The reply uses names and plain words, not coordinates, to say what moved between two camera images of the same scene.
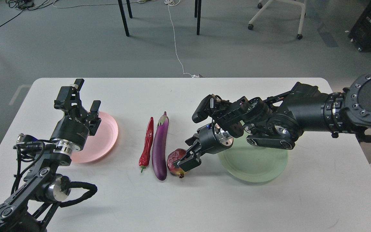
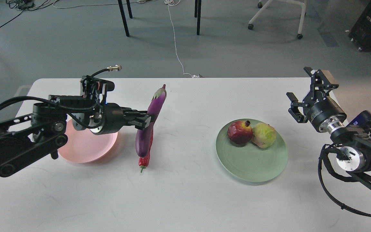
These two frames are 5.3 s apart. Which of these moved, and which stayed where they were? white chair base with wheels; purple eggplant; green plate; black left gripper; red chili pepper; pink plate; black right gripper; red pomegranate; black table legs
Moved: red pomegranate; black right gripper; purple eggplant; black left gripper
Stayed: pink plate; black table legs; green plate; red chili pepper; white chair base with wheels
